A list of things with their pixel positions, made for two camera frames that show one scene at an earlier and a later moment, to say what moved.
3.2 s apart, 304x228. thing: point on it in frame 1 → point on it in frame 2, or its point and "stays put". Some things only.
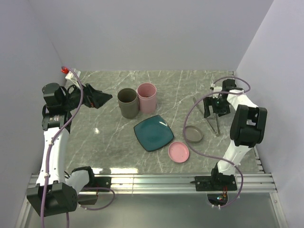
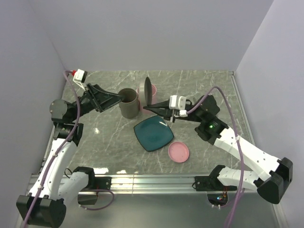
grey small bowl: (193, 134) → (148, 91)
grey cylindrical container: (128, 103) stays put
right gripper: (209, 101) → (168, 113)
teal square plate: (153, 133) stays put
